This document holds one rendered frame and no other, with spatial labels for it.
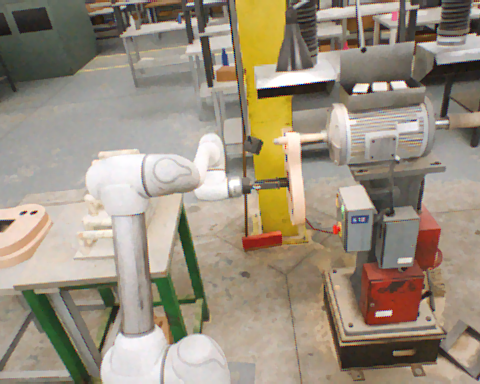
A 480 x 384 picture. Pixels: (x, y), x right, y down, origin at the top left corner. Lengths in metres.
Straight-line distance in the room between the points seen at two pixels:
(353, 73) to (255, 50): 0.88
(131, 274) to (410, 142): 1.12
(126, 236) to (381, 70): 1.15
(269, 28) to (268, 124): 0.58
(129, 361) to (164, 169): 0.59
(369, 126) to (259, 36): 1.05
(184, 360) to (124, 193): 0.51
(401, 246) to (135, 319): 1.13
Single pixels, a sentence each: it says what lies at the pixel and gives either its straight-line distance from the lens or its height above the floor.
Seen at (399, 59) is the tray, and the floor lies 1.51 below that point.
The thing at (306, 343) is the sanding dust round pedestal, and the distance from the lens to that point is 2.43.
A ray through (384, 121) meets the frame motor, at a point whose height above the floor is 1.33.
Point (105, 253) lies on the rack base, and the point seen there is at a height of 0.94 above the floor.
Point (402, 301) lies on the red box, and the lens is 2.05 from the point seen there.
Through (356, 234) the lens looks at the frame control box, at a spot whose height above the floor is 1.01.
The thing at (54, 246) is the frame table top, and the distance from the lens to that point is 1.94.
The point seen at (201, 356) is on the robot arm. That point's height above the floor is 0.97.
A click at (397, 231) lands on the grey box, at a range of 1.77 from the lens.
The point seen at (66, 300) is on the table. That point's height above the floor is 0.76.
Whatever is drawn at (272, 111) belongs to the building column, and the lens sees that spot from 2.54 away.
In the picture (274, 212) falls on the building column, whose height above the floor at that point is 0.26.
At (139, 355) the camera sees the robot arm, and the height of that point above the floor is 0.96.
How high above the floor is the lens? 1.96
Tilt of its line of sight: 32 degrees down
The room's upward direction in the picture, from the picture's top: 8 degrees counter-clockwise
